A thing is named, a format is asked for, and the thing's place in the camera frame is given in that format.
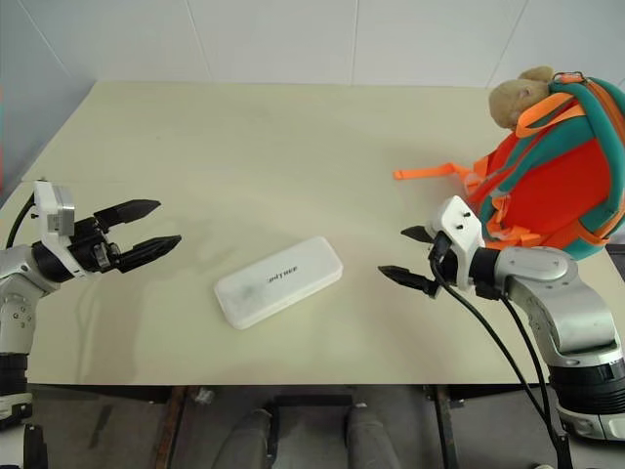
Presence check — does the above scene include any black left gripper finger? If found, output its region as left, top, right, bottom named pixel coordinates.
left=116, top=234, right=183, bottom=274
left=93, top=198, right=162, bottom=230

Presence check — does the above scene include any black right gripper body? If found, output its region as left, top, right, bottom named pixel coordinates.
left=423, top=229, right=453, bottom=298

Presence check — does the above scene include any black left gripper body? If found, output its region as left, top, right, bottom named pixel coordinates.
left=67, top=217, right=123, bottom=280

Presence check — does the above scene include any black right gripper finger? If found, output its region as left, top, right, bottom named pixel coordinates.
left=377, top=265, right=437, bottom=293
left=400, top=225, right=436, bottom=243

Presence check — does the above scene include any white rectangular case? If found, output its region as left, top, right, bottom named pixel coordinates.
left=213, top=235, right=344, bottom=330

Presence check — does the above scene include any orange and teal backpack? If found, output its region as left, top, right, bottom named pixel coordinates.
left=393, top=71, right=625, bottom=261

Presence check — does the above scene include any tan plush bear toy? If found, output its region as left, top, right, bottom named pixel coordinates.
left=489, top=65, right=556, bottom=131

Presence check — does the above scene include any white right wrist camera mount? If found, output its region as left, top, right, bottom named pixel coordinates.
left=425, top=194, right=486, bottom=288

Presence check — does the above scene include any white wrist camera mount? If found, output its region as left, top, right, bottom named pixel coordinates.
left=32, top=180, right=76, bottom=255
left=425, top=194, right=486, bottom=288

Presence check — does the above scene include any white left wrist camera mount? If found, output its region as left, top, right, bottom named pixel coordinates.
left=32, top=180, right=76, bottom=255

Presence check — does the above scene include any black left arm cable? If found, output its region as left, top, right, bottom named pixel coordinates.
left=6, top=191, right=40, bottom=251

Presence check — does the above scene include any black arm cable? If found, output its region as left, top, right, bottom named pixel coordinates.
left=427, top=233, right=575, bottom=469
left=6, top=191, right=40, bottom=251

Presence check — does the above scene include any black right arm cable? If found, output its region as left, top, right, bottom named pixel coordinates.
left=427, top=233, right=575, bottom=469

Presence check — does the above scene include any black table frame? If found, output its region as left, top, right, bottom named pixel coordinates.
left=28, top=383, right=563, bottom=469

